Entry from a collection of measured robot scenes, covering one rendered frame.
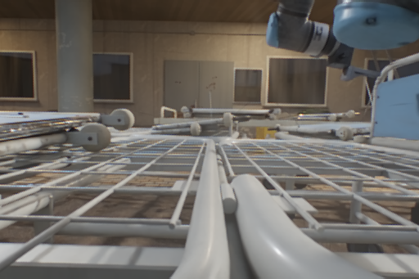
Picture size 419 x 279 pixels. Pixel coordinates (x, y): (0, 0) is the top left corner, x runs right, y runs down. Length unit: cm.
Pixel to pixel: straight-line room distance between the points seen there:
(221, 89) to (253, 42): 154
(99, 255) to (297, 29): 69
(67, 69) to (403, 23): 486
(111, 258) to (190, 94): 618
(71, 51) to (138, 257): 486
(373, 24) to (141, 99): 646
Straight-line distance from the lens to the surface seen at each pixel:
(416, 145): 88
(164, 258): 22
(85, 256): 24
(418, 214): 81
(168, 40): 680
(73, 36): 507
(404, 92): 93
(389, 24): 32
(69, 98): 489
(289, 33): 74
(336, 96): 726
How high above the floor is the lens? 57
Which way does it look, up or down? 4 degrees down
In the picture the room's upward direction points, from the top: 1 degrees clockwise
